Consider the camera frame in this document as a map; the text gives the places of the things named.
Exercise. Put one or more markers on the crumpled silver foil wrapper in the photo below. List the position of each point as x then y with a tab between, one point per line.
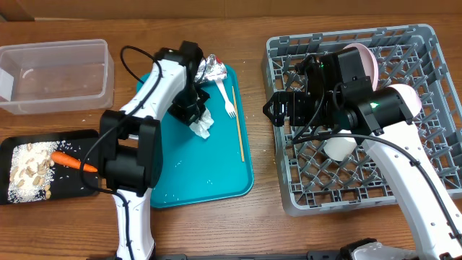
210	69

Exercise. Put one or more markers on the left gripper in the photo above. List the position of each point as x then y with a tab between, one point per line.
188	115

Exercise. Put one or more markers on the wooden chopstick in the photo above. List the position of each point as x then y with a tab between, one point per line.
238	125

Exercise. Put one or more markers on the clear plastic storage bin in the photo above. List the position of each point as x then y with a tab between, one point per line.
60	76

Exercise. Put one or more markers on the white round plate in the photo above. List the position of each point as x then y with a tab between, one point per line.
369	62

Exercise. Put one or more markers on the orange carrot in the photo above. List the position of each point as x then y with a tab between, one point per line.
71	162

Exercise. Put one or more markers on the white bowl with rice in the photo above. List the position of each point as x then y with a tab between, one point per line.
410	97

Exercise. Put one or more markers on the pile of rice and peanuts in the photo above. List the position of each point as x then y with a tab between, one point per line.
35	176

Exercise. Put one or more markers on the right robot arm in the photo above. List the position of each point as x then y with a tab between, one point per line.
343	106

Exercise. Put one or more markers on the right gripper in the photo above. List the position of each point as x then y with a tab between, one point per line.
279	100

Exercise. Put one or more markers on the white paper cup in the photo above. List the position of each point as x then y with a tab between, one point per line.
339	148

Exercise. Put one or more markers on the teal plastic serving tray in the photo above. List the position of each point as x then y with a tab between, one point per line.
199	170

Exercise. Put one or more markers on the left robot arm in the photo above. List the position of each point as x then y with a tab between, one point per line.
129	148

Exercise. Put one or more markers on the white plastic fork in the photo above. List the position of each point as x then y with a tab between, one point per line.
229	107

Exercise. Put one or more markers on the white napkin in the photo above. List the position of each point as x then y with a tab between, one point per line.
202	125

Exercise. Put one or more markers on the black rectangular waste tray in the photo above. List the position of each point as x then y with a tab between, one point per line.
10	143

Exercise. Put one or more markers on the grey plastic dishwasher rack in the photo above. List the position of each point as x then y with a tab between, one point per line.
309	181

